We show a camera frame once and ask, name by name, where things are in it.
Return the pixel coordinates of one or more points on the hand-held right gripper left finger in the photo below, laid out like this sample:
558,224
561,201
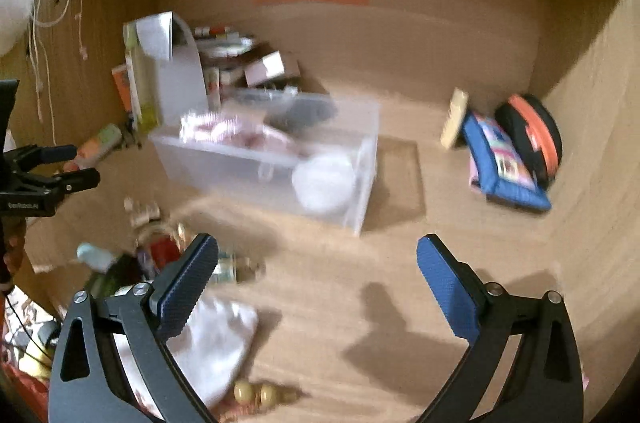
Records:
190,288

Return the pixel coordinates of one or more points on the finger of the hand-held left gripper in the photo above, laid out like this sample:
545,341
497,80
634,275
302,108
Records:
50,153
70,182

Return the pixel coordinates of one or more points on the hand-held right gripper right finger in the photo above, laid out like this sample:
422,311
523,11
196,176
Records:
447,290

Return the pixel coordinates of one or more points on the clear plastic bin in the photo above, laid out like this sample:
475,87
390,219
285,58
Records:
235,175

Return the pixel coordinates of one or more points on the wooden desktop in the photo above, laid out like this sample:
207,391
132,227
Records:
325,303

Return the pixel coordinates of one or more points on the person's left hand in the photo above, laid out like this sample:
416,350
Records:
14,253

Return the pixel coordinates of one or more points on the small red object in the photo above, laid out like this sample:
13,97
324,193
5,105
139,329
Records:
164,253

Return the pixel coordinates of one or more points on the green and orange tube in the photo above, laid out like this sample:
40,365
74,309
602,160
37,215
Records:
97,145

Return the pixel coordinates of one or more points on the small glass jar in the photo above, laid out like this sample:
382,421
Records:
235,268

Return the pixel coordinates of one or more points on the white cloth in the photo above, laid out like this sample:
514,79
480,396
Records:
215,338

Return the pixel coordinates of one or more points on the pale teal object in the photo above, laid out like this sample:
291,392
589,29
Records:
95,255

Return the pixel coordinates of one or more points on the white fluffy object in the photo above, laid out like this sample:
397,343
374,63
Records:
12,13

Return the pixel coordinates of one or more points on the wooden beads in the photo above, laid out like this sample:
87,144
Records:
255,392

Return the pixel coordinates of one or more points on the blue pouch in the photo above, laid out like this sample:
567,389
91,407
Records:
500,168

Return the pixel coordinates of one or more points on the white file box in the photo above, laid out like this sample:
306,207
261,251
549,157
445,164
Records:
182,88

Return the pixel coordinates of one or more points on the pink mesh bag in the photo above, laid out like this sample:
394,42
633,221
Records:
220,130

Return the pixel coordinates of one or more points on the white round lid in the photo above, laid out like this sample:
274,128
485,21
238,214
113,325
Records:
322,185

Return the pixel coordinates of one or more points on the box with orange print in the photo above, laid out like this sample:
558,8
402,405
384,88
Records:
212,88

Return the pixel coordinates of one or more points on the beige tube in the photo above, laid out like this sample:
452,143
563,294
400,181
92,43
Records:
454,118

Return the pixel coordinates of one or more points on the black and orange round case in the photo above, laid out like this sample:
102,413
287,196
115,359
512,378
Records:
537,138

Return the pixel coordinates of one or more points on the dark grey pouch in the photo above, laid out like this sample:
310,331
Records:
300,110

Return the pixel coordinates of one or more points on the small white box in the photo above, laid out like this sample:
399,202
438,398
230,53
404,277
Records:
265,68

